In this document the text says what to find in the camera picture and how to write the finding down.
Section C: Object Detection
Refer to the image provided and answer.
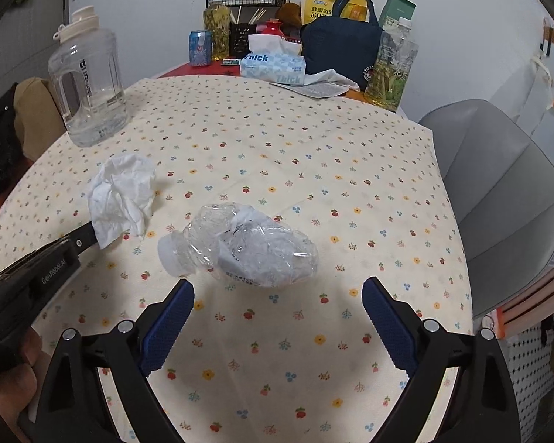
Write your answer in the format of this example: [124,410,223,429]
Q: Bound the white tissue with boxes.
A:
[87,154,156,249]

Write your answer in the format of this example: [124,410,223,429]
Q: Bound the green carton box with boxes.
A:
[379,0,416,30]

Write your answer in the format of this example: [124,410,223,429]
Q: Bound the blue drink can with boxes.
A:
[189,30,212,67]

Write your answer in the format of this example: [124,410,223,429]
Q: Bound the floral cream tablecloth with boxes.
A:
[0,76,472,442]

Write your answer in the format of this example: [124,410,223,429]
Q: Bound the yellow snack bag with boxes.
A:
[300,0,370,25]

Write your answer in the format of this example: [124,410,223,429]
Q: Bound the crushed clear plastic bottle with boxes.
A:
[158,202,319,288]

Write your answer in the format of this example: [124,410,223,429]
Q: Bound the black jacket on chair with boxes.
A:
[0,83,24,195]

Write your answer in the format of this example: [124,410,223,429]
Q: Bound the red lidded jar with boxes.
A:
[261,19,285,39]

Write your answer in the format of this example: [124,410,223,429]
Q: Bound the navy blue tote bag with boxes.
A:
[300,0,383,91]

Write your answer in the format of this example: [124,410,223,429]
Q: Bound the grey upholstered chair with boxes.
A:
[419,99,554,317]

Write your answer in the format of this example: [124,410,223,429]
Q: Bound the yellow tea bottle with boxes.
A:
[203,0,231,61]

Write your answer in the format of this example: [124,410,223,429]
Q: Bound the person's left hand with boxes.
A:
[0,328,42,442]

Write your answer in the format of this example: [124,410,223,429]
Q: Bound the white hanging tote bag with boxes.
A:
[490,55,554,136]

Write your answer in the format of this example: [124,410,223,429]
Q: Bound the black utensil holder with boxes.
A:
[229,6,264,59]

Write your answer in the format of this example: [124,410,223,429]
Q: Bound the large clear water jug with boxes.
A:
[48,6,127,147]

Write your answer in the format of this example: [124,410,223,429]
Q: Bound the blue tissue pack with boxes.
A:
[240,34,306,86]

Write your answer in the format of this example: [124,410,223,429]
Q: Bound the clear bottle with green label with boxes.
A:
[364,17,418,112]

